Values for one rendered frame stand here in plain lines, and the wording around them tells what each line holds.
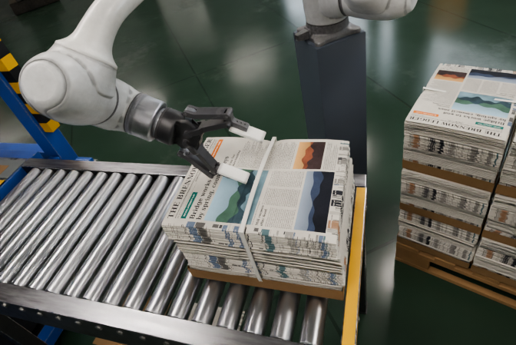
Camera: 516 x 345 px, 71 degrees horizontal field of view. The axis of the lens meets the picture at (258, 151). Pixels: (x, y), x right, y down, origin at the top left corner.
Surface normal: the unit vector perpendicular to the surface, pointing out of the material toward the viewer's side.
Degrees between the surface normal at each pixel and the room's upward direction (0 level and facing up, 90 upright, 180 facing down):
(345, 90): 90
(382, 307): 0
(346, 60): 90
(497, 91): 1
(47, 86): 58
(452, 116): 0
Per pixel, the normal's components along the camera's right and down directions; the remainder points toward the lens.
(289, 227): -0.22, -0.74
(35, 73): -0.06, 0.17
